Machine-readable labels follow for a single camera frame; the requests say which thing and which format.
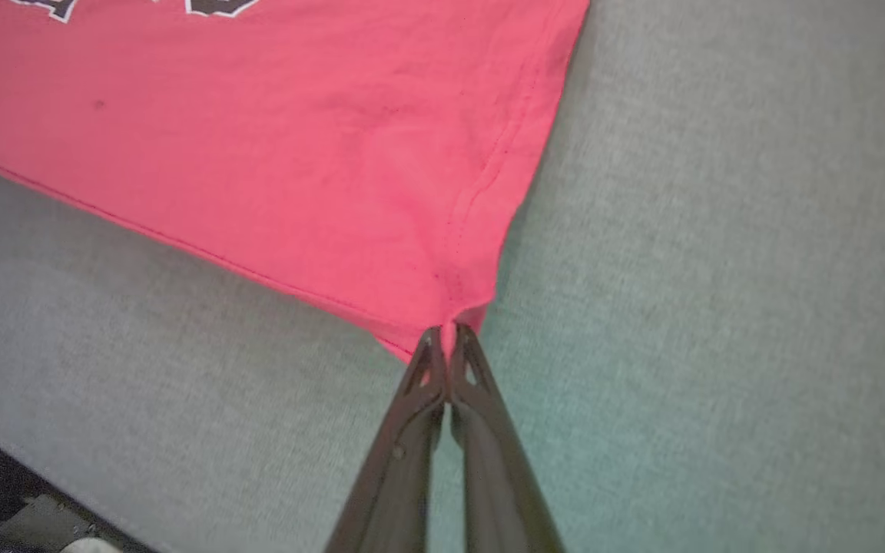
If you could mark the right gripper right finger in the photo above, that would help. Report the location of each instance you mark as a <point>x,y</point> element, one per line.
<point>496,491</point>

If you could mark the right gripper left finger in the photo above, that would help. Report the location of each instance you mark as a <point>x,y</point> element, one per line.
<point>396,491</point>

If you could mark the red t-shirt with white stripes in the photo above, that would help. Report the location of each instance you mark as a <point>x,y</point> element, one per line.
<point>296,138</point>

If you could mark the grey fabric sofa seat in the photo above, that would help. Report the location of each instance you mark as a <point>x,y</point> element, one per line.
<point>719,307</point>

